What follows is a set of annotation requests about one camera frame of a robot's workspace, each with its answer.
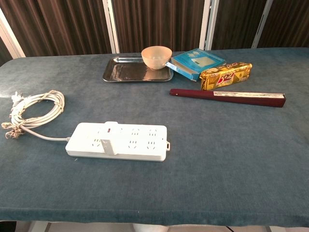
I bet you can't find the stainless steel tray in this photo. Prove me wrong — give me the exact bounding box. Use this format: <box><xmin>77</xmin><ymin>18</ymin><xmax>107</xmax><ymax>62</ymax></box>
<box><xmin>102</xmin><ymin>57</ymin><xmax>174</xmax><ymax>83</ymax></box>

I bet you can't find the white plug adapter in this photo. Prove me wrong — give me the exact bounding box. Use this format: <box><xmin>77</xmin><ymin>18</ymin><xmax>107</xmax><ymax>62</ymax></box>
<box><xmin>100</xmin><ymin>139</ymin><xmax>118</xmax><ymax>155</ymax></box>

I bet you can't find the blue cardboard box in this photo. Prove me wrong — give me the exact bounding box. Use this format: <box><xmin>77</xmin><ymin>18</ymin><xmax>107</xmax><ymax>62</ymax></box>
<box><xmin>165</xmin><ymin>48</ymin><xmax>226</xmax><ymax>82</ymax></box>

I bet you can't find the brown pleated curtain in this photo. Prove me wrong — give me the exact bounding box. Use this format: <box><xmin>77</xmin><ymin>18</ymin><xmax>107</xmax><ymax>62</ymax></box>
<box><xmin>0</xmin><ymin>0</ymin><xmax>309</xmax><ymax>66</ymax></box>

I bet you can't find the white coiled power cable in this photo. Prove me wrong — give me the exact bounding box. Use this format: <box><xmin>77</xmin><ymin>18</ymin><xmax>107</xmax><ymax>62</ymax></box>
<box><xmin>7</xmin><ymin>89</ymin><xmax>72</xmax><ymax>143</ymax></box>

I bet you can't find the dark red folded fan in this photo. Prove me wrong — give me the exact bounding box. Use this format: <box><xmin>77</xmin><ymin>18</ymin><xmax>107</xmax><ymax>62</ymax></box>
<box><xmin>169</xmin><ymin>88</ymin><xmax>286</xmax><ymax>108</ymax></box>

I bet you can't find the blue velvet table cloth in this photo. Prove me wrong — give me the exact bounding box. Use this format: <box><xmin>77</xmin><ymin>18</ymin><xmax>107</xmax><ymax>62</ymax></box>
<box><xmin>0</xmin><ymin>47</ymin><xmax>309</xmax><ymax>228</ymax></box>

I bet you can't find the white frame post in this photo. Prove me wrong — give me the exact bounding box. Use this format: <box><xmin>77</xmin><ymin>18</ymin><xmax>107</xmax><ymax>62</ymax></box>
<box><xmin>251</xmin><ymin>0</ymin><xmax>275</xmax><ymax>49</ymax></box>
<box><xmin>199</xmin><ymin>0</ymin><xmax>219</xmax><ymax>51</ymax></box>
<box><xmin>101</xmin><ymin>0</ymin><xmax>121</xmax><ymax>54</ymax></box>
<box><xmin>0</xmin><ymin>7</ymin><xmax>26</xmax><ymax>59</ymax></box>

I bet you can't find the beige plastic bowl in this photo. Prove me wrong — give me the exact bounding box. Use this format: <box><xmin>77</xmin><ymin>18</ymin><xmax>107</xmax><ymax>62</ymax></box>
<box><xmin>140</xmin><ymin>46</ymin><xmax>173</xmax><ymax>71</ymax></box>

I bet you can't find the white power strip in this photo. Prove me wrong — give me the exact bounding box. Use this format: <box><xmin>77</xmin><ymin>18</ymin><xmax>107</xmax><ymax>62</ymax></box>
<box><xmin>65</xmin><ymin>121</ymin><xmax>171</xmax><ymax>162</ymax></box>

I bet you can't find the gold biscuit package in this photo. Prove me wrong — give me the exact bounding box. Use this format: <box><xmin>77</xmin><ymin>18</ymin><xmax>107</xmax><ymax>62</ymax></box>
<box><xmin>199</xmin><ymin>62</ymin><xmax>253</xmax><ymax>91</ymax></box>

